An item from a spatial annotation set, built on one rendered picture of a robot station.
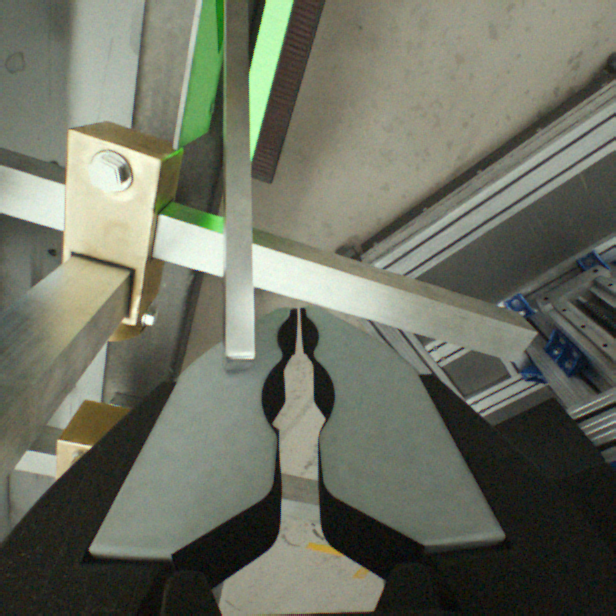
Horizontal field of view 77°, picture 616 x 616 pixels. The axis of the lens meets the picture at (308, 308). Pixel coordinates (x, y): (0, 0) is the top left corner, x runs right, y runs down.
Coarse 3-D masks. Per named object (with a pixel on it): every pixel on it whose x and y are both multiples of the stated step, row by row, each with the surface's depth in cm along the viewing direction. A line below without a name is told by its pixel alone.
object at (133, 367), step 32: (160, 0) 28; (192, 0) 28; (256, 0) 29; (160, 32) 29; (160, 64) 30; (160, 96) 31; (160, 128) 33; (192, 160) 34; (192, 192) 35; (160, 288) 40; (192, 288) 41; (160, 320) 42; (192, 320) 50; (128, 352) 44; (160, 352) 44; (128, 384) 46
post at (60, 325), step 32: (32, 288) 20; (64, 288) 21; (96, 288) 22; (128, 288) 25; (0, 320) 18; (32, 320) 18; (64, 320) 19; (96, 320) 21; (0, 352) 16; (32, 352) 17; (64, 352) 18; (96, 352) 22; (0, 384) 15; (32, 384) 15; (64, 384) 19; (0, 416) 14; (32, 416) 16; (0, 448) 14; (0, 480) 15
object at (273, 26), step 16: (272, 0) 28; (288, 0) 28; (272, 16) 29; (288, 16) 29; (272, 32) 29; (256, 48) 30; (272, 48) 30; (256, 64) 30; (272, 64) 30; (256, 80) 31; (256, 96) 31; (256, 112) 32; (256, 128) 33
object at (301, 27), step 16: (304, 0) 28; (320, 0) 28; (304, 16) 29; (288, 32) 29; (304, 32) 29; (288, 48) 30; (304, 48) 30; (288, 64) 30; (288, 80) 31; (272, 96) 31; (288, 96) 31; (272, 112) 32; (288, 112) 32; (272, 128) 33; (272, 144) 33; (256, 160) 34; (272, 160) 34
